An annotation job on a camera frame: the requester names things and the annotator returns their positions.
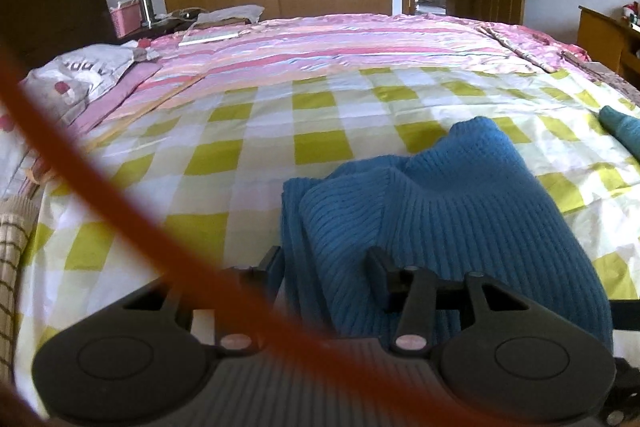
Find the blue knitted sweater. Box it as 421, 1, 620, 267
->
281, 117, 613, 348

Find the teal folded cloth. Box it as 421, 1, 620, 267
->
599, 105, 640, 158

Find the white flat book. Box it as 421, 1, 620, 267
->
177, 29, 242, 46

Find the grey dotted pillow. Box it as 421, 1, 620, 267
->
17, 44, 161, 122

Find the pink basket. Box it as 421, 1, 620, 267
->
110, 4, 143, 38

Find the pink floral quilt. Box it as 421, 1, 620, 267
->
475, 22, 588, 74

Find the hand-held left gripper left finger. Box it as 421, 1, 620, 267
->
122, 246, 283, 355

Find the beige striped cloth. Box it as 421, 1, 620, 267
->
0, 197, 43, 388

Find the pink striped quilt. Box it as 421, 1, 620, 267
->
70, 13, 546, 142

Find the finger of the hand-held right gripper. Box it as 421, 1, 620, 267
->
609, 300, 640, 332
597, 359, 640, 427

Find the grey folded cloth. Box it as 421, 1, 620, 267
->
192, 5, 265, 28

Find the orange cable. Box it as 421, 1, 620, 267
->
0, 44, 481, 427

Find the yellow checked bedsheet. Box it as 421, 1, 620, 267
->
15, 64, 640, 358

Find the dark nightstand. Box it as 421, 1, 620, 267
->
117, 14, 198, 42

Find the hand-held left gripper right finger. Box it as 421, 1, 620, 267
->
368, 247, 531, 355

